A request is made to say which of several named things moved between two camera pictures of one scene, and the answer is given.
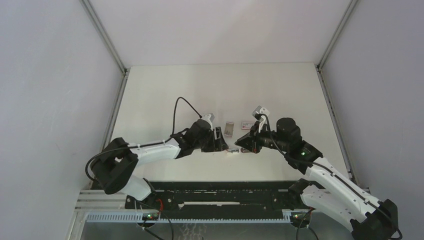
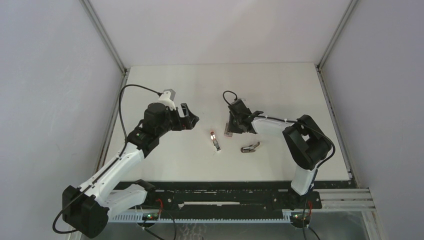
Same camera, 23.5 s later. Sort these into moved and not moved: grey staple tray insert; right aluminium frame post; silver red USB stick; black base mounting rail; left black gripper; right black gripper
Moved: right black gripper; left black gripper; silver red USB stick
Not moved: right aluminium frame post; grey staple tray insert; black base mounting rail
